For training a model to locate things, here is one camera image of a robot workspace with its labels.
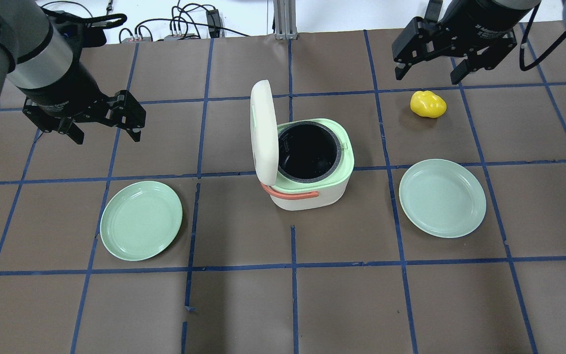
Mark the green plate on left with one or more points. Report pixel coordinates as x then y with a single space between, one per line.
141 221

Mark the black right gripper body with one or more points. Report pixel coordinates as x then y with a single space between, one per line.
477 29

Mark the yellow lemon toy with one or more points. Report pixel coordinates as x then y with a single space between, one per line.
427 104

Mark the aluminium frame post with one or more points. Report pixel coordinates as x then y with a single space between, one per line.
285 20

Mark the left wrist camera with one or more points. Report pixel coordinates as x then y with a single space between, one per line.
81 32

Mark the green plate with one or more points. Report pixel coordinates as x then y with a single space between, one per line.
442 198
141 221

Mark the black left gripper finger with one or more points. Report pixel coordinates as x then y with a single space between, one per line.
130 115
69 128

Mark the green plate on right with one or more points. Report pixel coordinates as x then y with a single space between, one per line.
442 198

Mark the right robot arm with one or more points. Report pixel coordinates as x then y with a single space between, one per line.
518 15

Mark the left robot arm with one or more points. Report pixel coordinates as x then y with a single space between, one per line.
40 53

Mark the white rice cooker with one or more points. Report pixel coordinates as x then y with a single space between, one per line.
302 164

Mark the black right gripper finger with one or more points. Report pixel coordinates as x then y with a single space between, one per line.
488 59
410 46

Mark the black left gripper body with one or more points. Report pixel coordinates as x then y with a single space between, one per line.
68 95

